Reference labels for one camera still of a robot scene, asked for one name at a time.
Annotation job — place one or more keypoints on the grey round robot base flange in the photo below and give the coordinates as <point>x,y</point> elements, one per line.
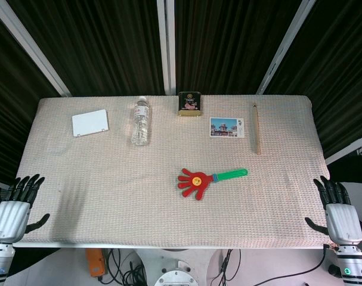
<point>176,277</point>

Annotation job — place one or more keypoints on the beige waffle-weave tablecloth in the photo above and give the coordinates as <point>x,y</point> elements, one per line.
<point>109,178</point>

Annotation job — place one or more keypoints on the aluminium frame post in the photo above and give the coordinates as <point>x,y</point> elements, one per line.
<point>167,44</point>
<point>285,47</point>
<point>25,38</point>

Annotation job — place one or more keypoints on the orange handheld device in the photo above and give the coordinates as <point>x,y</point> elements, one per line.
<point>95,262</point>

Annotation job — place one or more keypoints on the wooden stick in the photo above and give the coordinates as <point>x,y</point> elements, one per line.
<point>256,131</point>

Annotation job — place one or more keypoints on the aluminium frame bar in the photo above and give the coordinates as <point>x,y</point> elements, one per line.
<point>347,153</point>

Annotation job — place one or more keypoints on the clear plastic water bottle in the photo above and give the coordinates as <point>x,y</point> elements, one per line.
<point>140,125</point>

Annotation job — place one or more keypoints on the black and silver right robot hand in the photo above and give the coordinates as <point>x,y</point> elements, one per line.
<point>343,223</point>

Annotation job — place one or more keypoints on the photo postcard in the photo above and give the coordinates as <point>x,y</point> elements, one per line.
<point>225,127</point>

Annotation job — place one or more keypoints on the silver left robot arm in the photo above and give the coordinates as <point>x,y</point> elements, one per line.
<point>0,262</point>

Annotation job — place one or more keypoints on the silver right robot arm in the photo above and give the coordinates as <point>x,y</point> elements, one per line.
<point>352,265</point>

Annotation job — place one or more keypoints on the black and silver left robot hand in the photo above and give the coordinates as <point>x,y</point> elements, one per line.
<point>9,219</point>

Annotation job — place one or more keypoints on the white plastic board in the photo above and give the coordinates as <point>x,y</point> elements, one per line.
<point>90,122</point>

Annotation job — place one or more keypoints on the black and gold tin box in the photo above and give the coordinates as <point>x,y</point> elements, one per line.
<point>189,104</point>

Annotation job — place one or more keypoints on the black curtain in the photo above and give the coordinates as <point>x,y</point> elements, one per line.
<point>109,44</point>

